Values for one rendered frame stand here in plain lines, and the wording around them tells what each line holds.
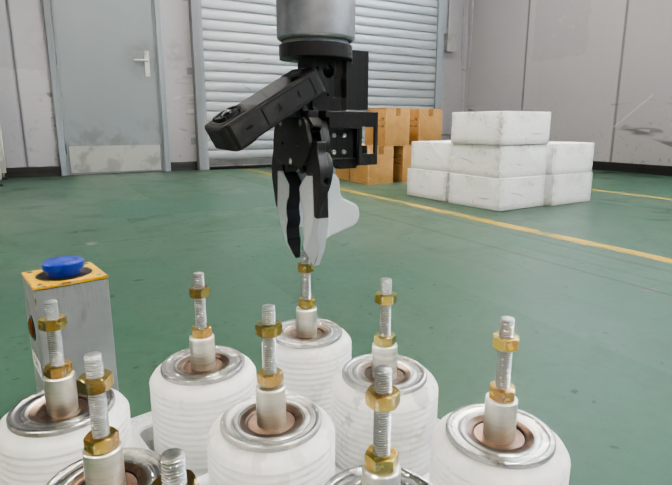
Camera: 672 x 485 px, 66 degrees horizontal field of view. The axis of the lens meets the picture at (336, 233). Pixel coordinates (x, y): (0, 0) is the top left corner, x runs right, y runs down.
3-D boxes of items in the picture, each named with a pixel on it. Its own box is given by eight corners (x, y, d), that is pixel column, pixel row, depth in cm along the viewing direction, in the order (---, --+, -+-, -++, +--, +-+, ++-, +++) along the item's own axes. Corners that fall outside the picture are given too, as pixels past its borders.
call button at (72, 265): (47, 286, 52) (45, 266, 52) (40, 277, 55) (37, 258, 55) (89, 278, 55) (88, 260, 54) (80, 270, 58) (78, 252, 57)
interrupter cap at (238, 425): (226, 466, 34) (226, 456, 34) (215, 408, 41) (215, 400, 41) (334, 444, 37) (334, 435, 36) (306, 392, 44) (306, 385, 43)
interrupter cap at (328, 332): (356, 337, 55) (356, 331, 55) (301, 358, 50) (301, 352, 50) (311, 318, 60) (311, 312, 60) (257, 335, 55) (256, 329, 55)
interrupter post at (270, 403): (258, 437, 37) (257, 395, 37) (253, 419, 40) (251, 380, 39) (290, 431, 38) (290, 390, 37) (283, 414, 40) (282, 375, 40)
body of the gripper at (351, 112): (379, 171, 52) (381, 45, 49) (304, 176, 47) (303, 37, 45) (337, 166, 58) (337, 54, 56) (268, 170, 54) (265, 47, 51)
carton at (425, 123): (441, 144, 441) (442, 108, 435) (418, 145, 430) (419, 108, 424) (420, 143, 467) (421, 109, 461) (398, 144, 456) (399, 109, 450)
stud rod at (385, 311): (376, 359, 46) (377, 278, 44) (385, 356, 46) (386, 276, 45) (383, 363, 45) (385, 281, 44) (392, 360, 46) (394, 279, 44)
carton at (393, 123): (409, 145, 423) (410, 108, 417) (385, 146, 411) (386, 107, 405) (387, 144, 448) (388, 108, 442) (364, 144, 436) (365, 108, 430)
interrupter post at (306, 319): (322, 336, 55) (322, 307, 54) (305, 343, 53) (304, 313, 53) (308, 330, 57) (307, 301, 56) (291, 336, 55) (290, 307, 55)
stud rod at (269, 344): (267, 397, 39) (265, 302, 38) (279, 399, 39) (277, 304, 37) (261, 403, 38) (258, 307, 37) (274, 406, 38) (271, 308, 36)
